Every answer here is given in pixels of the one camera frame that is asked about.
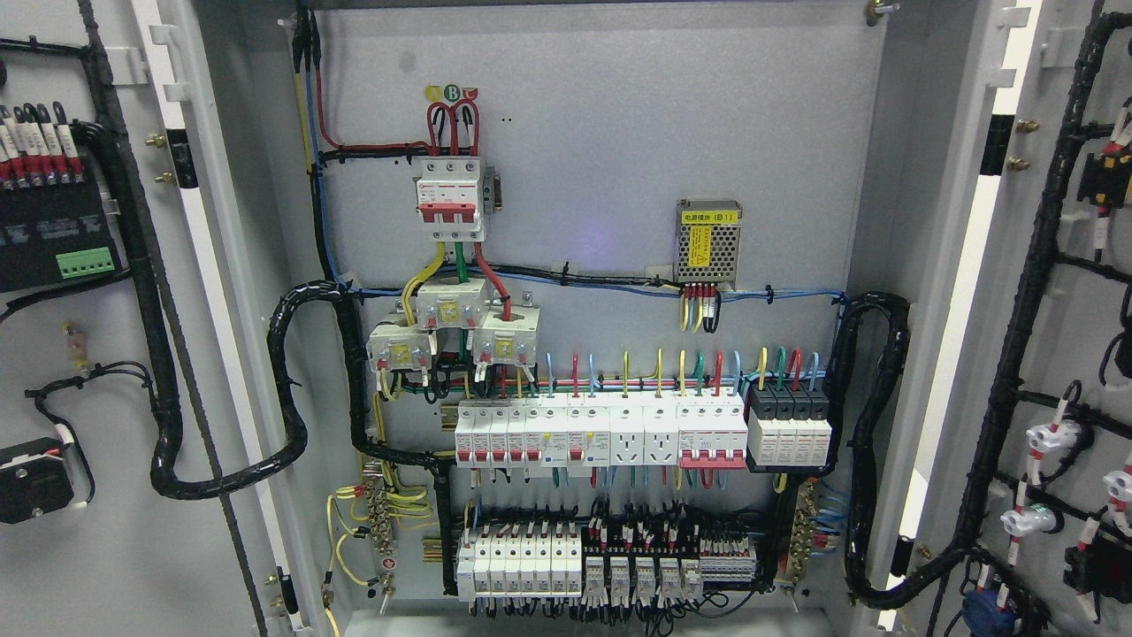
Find grey cabinet door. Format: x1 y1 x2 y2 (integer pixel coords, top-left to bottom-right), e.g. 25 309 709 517
3 1 292 636
831 1 1129 636

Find white current transformers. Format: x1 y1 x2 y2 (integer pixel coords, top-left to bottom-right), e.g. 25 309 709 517
368 277 540 372

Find row of white breakers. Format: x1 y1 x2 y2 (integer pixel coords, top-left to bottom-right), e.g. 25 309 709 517
455 394 611 477

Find white socket modules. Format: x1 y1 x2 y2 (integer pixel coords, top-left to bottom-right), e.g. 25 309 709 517
608 394 679 466

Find metal mesh power supply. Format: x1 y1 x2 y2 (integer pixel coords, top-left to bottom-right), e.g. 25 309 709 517
674 199 743 285

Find main red white breaker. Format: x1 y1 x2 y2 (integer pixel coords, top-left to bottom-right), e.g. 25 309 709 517
414 156 486 242

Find black white surge protector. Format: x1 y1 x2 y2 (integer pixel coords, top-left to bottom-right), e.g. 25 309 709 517
746 384 832 475

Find lower white breaker row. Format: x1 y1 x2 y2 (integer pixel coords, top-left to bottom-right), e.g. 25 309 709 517
455 520 584 603

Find relay terminal row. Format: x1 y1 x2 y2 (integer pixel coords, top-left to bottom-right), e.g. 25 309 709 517
578 505 758 617

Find brass ground bus bar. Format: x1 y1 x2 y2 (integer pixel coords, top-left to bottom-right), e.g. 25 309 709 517
784 480 818 586

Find black digital power meter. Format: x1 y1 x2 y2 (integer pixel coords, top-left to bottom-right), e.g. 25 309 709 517
1 169 122 293

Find red handled circuit breaker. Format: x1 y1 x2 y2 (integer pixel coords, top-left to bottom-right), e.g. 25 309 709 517
676 394 747 470

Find black cable harness right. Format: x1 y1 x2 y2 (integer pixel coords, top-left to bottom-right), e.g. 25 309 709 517
822 292 912 606

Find black cable harness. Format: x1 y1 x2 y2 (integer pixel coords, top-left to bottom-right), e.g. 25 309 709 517
151 281 456 594
822 292 912 606

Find black cable harness left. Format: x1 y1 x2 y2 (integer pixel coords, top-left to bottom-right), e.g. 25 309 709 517
151 281 456 594

